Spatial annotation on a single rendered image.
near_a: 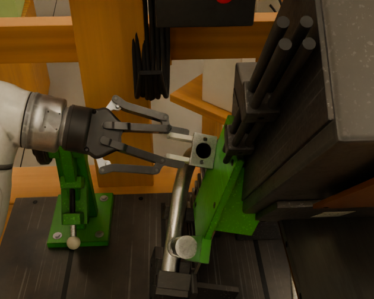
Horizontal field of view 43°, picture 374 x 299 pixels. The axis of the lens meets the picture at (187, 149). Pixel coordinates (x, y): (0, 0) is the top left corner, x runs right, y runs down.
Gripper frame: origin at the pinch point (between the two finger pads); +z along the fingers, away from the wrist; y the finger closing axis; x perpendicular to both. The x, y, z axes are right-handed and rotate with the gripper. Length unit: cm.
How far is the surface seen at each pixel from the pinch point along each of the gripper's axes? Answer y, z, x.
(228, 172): -3.8, 4.5, -11.0
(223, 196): -7.3, 4.7, -9.4
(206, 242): -14.6, 5.0, -2.5
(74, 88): 62, -34, 250
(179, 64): 98, 36, 259
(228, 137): -0.4, 0.9, -20.6
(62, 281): -27.7, -16.5, 22.7
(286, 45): 1.8, -3.7, -47.8
